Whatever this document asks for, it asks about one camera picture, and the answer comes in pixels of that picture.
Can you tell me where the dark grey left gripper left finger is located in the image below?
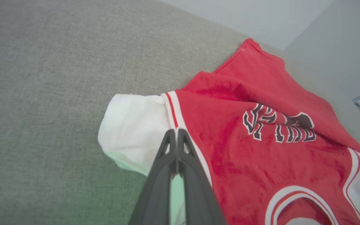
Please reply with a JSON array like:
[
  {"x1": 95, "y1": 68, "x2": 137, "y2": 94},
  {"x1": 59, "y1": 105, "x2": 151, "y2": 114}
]
[{"x1": 128, "y1": 129, "x2": 178, "y2": 225}]

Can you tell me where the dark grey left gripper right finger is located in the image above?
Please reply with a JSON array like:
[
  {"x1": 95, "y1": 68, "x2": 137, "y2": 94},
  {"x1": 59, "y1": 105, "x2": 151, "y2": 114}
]
[{"x1": 177, "y1": 128, "x2": 227, "y2": 225}]

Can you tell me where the red and white jersey garment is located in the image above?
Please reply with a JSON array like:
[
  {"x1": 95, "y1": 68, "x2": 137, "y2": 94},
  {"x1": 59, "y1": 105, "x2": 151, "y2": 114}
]
[{"x1": 97, "y1": 38, "x2": 360, "y2": 225}]

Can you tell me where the grey fabric sofa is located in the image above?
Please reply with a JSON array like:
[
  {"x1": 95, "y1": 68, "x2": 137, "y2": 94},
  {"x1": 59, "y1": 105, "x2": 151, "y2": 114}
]
[{"x1": 0, "y1": 0, "x2": 360, "y2": 225}]

